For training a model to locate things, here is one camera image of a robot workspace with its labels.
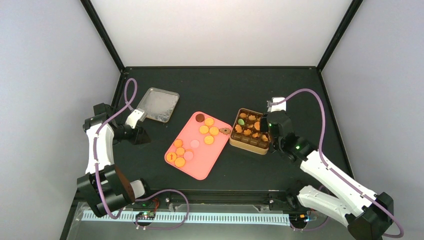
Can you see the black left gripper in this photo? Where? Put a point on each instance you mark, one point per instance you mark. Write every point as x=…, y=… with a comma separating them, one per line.
x=135, y=138

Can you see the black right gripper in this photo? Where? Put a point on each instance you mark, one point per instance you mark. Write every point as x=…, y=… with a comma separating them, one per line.
x=262, y=127

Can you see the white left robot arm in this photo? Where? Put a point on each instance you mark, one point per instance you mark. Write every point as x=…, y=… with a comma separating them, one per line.
x=103, y=186

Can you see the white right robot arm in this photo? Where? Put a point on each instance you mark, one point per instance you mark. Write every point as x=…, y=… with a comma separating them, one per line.
x=363, y=212

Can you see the gold cookie tin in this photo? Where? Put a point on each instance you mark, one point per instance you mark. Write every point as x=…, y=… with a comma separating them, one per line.
x=248, y=137

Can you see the green sandwich cookie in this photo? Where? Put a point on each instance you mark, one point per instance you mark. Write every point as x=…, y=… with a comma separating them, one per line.
x=241, y=122

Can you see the silver metal tin lid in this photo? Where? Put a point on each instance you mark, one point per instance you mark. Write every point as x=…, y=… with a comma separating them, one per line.
x=158, y=104

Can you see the yellow biscuit red cross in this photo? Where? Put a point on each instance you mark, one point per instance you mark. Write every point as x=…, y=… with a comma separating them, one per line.
x=171, y=157

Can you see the round swirl tan cookie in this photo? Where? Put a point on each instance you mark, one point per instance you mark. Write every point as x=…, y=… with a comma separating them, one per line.
x=178, y=143

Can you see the round plain tan cookie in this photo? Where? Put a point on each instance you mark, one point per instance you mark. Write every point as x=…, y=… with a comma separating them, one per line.
x=180, y=151

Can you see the pink sandwich cookie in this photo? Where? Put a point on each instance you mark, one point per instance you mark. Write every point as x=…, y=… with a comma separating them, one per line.
x=194, y=144
x=188, y=155

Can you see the pink plastic tray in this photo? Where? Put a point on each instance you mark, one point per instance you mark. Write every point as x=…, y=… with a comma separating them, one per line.
x=205, y=156

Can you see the dark chocolate round cookie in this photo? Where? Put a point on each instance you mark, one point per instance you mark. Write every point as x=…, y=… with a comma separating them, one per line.
x=200, y=118

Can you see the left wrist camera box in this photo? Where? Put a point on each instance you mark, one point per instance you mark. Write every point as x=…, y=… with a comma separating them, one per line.
x=137, y=115

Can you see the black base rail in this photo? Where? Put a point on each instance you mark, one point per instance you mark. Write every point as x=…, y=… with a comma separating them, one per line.
x=275, y=200

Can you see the white slotted cable duct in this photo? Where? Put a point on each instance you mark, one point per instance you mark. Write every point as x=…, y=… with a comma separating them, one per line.
x=277, y=219

